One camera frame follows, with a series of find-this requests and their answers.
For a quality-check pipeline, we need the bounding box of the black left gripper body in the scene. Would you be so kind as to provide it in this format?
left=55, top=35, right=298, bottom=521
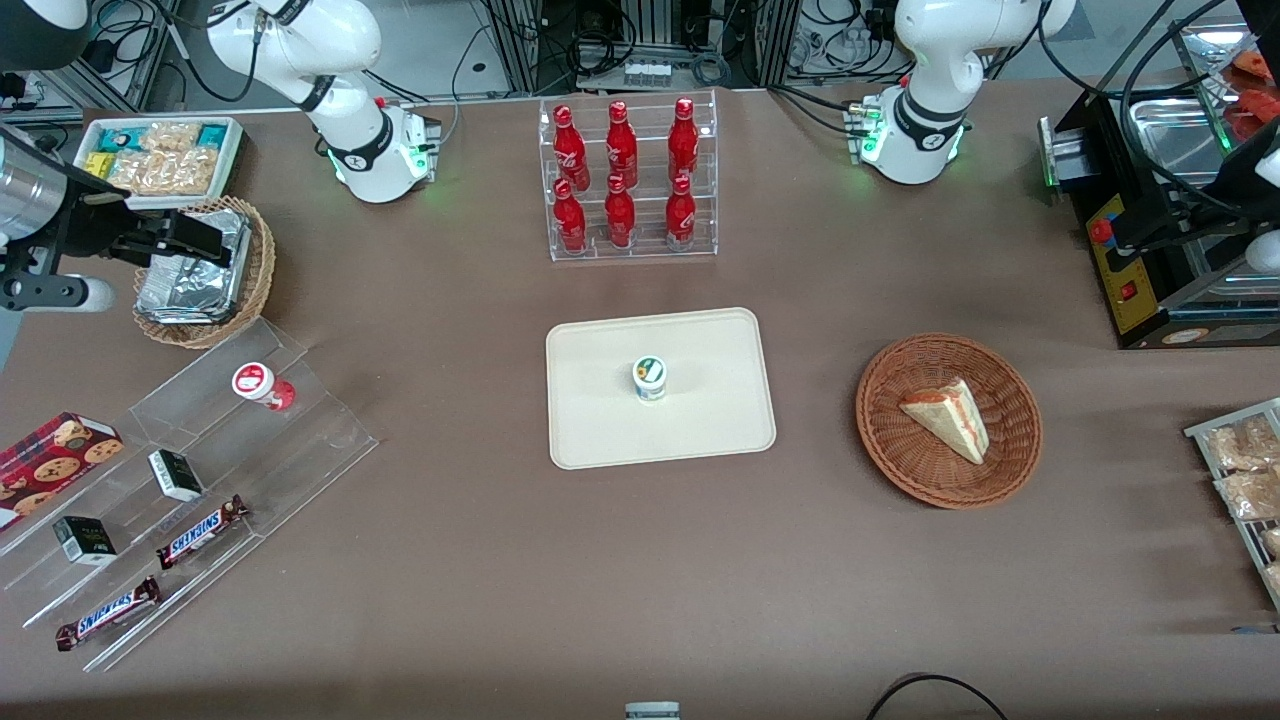
left=1205, top=120, right=1280, bottom=229

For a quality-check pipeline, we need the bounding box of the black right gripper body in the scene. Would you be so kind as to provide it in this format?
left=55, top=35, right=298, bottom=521
left=45, top=185, right=136, bottom=269

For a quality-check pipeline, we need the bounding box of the aluminium foil tray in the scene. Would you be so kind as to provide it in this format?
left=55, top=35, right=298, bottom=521
left=135, top=208, right=251, bottom=326

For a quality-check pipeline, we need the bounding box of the steel tray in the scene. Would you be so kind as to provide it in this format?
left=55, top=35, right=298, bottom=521
left=1128, top=98, right=1241, bottom=186

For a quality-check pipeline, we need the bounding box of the tray of snack bags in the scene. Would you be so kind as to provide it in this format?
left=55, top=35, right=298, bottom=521
left=1184, top=398, right=1280, bottom=613

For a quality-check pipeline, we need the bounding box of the beige plastic tray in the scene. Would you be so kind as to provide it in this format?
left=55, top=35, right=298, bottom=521
left=545, top=307, right=778, bottom=471

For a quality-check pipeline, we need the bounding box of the white plastic snack bin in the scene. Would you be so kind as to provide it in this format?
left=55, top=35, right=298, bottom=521
left=60, top=117, right=245, bottom=214

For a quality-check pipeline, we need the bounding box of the large clear cracker bag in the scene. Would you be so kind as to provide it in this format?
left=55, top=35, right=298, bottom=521
left=103, top=148, right=221, bottom=197

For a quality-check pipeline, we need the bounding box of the black sealing machine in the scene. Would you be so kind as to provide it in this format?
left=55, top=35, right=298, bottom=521
left=1038, top=85, right=1280, bottom=351

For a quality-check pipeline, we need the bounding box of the light wicker basket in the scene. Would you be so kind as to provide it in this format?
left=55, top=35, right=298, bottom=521
left=133, top=196, right=277, bottom=350

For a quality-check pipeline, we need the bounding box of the small clear cracker bag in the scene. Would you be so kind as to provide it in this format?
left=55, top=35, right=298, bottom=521
left=140, top=122, right=201, bottom=153

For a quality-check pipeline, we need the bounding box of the red-lid yogurt cup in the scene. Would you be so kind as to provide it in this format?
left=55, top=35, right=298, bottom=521
left=232, top=362, right=297, bottom=413

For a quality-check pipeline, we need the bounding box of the clear pastry bag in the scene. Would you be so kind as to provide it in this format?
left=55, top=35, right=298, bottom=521
left=1215, top=468, right=1280, bottom=521
left=1205, top=415, right=1280, bottom=471

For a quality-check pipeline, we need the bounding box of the small black box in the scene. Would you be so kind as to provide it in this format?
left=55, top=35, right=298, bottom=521
left=52, top=516, right=118, bottom=567
left=148, top=449, right=205, bottom=503

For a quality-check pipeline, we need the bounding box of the red cookie box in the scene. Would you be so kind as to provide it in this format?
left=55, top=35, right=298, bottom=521
left=0, top=412, right=125, bottom=531

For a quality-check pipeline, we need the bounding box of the clear acrylic stepped display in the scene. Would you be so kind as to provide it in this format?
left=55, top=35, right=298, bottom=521
left=0, top=318, right=381, bottom=673

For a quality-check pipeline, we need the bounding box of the snickers bar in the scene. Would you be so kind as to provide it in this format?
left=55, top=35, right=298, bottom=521
left=55, top=576, right=163, bottom=652
left=155, top=495, right=251, bottom=571

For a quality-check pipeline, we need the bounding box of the wrapped triangle sandwich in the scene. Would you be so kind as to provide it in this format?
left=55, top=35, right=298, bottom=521
left=898, top=377, right=991, bottom=466

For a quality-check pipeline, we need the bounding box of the round brown wicker basket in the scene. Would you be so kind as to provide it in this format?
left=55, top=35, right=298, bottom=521
left=855, top=333, right=1044, bottom=511

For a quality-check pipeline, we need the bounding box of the red cola bottle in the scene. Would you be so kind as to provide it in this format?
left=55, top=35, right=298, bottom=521
left=665, top=174, right=698, bottom=249
left=668, top=97, right=700, bottom=183
left=606, top=100, right=639, bottom=189
left=553, top=178, right=589, bottom=255
left=604, top=174, right=637, bottom=249
left=553, top=104, right=591, bottom=193

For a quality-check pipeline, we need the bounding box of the clear acrylic bottle rack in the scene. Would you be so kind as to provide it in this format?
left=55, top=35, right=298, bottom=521
left=538, top=88, right=719, bottom=263

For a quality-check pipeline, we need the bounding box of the aluminium profile frame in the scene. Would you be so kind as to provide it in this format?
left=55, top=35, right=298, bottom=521
left=480, top=0, right=801, bottom=96

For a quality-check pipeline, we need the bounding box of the black floor cable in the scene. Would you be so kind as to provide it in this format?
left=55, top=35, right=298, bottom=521
left=865, top=674, right=1011, bottom=720

